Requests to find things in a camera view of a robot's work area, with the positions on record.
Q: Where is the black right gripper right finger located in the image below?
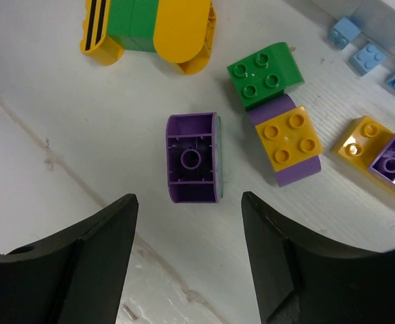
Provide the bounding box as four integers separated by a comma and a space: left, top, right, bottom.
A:
241, 192, 395, 323

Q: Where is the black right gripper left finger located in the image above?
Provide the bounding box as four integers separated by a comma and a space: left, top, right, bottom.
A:
0, 194, 138, 323

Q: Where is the purple curved lego brick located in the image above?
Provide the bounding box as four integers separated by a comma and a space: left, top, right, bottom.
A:
247, 94, 323, 187

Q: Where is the purple arch lego brick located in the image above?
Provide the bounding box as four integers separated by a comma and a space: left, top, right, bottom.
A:
165, 112, 223, 203

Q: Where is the green curved lego brick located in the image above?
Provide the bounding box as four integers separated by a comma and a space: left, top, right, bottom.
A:
227, 42, 305, 111

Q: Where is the yellow square lego brick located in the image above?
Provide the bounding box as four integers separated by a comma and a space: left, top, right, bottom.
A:
255, 105, 323, 172

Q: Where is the yellow striped lego brick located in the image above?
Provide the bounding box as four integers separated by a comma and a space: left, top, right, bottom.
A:
80, 0, 124, 66

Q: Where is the green lego brick in stack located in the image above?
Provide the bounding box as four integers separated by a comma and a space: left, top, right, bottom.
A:
107, 0, 159, 53

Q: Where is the yellow rounded lego brick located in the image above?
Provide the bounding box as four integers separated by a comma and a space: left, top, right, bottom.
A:
153, 0, 217, 75

